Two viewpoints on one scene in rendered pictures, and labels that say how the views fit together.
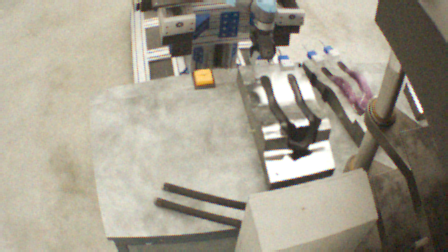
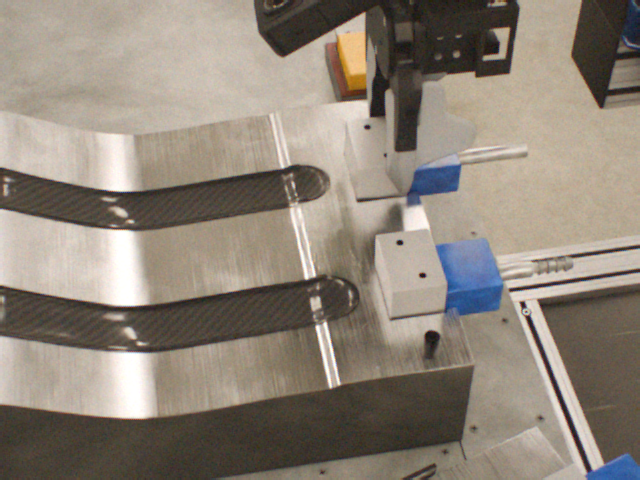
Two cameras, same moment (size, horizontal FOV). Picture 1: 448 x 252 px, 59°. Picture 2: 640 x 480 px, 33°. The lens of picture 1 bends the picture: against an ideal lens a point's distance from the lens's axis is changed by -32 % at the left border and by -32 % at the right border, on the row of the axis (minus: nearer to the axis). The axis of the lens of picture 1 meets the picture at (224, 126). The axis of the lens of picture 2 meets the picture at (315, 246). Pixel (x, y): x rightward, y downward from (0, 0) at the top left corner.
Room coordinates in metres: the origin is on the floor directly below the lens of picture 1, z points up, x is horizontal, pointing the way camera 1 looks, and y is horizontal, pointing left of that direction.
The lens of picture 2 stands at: (1.51, -0.69, 1.45)
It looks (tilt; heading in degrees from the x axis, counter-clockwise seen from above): 48 degrees down; 98
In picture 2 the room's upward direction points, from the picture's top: 1 degrees counter-clockwise
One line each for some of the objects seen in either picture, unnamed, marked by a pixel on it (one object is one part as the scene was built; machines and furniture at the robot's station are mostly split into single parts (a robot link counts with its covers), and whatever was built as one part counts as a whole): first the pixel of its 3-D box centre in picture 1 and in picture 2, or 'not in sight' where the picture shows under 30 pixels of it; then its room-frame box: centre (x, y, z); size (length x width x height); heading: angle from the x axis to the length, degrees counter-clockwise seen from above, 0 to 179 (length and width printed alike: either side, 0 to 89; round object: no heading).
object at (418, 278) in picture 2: (283, 59); (478, 275); (1.56, -0.21, 0.89); 0.13 x 0.05 x 0.05; 17
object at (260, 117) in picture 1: (288, 117); (73, 284); (1.28, -0.23, 0.87); 0.50 x 0.26 x 0.14; 17
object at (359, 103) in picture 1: (355, 87); not in sight; (1.46, -0.54, 0.90); 0.26 x 0.18 x 0.08; 34
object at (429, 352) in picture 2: not in sight; (431, 344); (1.53, -0.27, 0.90); 0.01 x 0.01 x 0.02; 17
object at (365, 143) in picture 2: (257, 59); (439, 159); (1.52, -0.10, 0.90); 0.13 x 0.05 x 0.05; 17
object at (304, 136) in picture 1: (292, 104); (84, 245); (1.30, -0.23, 0.92); 0.35 x 0.16 x 0.09; 17
